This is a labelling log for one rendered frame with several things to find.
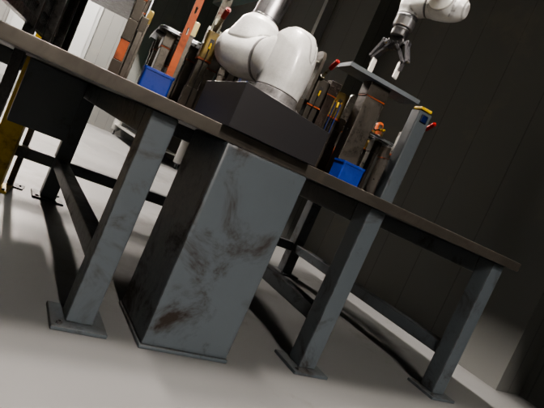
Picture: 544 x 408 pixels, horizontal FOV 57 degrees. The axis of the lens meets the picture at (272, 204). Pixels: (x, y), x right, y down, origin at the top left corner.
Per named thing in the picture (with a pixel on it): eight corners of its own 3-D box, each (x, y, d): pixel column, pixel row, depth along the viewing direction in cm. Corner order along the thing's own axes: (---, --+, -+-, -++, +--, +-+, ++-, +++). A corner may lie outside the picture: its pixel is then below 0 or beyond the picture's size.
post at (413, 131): (383, 203, 233) (422, 116, 230) (391, 206, 226) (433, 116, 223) (370, 197, 230) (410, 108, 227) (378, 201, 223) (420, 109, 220)
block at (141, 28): (121, 87, 221) (146, 23, 219) (121, 86, 210) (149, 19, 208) (113, 83, 220) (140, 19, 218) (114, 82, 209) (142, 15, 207)
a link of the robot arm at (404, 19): (403, 21, 220) (397, 33, 221) (393, 10, 214) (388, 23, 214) (421, 23, 214) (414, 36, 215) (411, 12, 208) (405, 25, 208)
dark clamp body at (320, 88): (288, 162, 229) (323, 84, 227) (298, 166, 218) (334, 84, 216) (275, 156, 227) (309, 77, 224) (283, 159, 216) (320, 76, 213)
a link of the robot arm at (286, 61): (282, 87, 152) (313, 22, 152) (240, 75, 163) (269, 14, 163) (306, 109, 165) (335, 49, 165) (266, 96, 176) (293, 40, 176)
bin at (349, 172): (346, 186, 215) (354, 167, 214) (357, 190, 206) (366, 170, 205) (325, 176, 211) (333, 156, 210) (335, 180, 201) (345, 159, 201)
